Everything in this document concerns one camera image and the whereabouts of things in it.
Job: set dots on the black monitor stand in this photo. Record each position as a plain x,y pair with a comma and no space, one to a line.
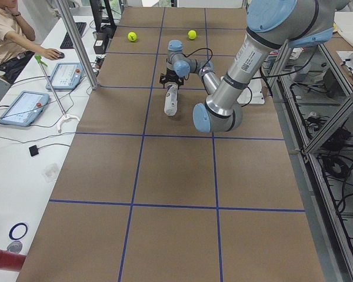
98,7

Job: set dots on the red cylinder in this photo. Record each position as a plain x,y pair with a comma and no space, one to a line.
11,261

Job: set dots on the reacher grabber stick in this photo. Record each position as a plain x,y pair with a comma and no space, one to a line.
65,116

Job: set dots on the yellow tennis ball Wilson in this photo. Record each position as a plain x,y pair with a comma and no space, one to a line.
132,36

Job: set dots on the seated person beige shirt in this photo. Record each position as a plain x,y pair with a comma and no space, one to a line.
17,44

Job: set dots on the aluminium frame rack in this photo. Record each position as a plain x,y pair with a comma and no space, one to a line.
314,91

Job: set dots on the brown paper table cover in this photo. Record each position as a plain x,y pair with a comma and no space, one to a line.
208,206

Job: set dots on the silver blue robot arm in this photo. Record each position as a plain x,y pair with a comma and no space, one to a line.
270,24

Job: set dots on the small black square device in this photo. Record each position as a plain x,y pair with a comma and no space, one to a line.
34,150

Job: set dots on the blue teach pendant near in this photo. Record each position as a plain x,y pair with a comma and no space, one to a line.
25,109

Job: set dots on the clear tennis ball can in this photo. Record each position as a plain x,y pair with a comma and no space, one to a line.
171,100

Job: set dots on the grey metal can lid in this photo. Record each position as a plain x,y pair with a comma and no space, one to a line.
15,247

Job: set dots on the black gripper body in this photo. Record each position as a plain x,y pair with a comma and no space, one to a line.
172,75

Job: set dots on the aluminium frame post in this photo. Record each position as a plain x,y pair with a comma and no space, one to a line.
71,28

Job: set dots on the blue tape roll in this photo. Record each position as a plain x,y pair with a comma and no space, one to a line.
18,231

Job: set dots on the black box with label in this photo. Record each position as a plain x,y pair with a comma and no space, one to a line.
101,43

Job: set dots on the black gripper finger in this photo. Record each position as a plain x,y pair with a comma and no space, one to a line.
180,82
163,79

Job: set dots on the blue tape line lengthwise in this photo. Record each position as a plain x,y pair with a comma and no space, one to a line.
131,206

